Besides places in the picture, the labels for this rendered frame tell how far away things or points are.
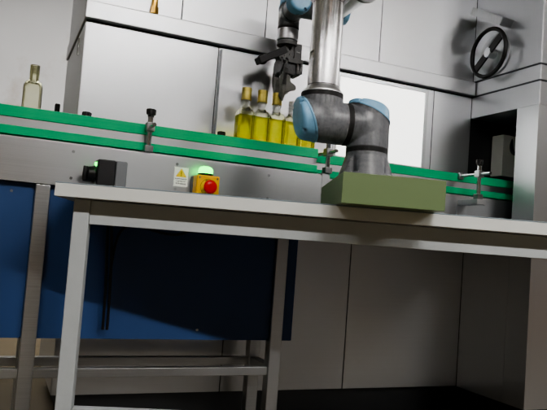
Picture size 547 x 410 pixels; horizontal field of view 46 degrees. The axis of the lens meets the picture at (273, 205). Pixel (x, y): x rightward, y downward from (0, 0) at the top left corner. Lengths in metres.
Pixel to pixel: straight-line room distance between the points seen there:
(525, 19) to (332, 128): 1.29
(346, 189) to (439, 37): 1.42
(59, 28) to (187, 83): 2.84
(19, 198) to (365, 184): 0.95
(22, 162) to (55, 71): 3.14
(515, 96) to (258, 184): 1.18
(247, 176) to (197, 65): 0.52
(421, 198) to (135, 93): 1.09
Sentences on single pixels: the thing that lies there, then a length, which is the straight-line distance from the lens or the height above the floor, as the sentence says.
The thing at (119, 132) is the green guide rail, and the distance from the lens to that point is 1.94.
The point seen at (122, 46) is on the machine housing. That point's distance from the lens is 2.29.
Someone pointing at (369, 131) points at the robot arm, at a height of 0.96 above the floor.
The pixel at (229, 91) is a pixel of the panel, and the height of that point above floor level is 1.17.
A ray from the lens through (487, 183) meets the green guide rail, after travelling 2.68.
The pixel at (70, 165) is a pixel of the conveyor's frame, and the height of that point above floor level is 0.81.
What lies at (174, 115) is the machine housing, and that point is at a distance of 2.28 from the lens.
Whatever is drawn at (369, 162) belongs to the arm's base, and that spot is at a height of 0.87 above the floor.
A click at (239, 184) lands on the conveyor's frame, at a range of 2.00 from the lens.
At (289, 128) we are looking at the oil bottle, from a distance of 2.22.
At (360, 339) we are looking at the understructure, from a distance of 2.58.
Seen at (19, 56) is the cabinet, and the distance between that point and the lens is 5.07.
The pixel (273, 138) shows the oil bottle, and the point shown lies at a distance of 2.20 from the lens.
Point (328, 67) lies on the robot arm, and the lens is 1.75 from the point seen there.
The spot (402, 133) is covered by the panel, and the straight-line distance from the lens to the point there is 2.64.
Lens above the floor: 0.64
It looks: 4 degrees up
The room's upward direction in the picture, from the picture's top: 4 degrees clockwise
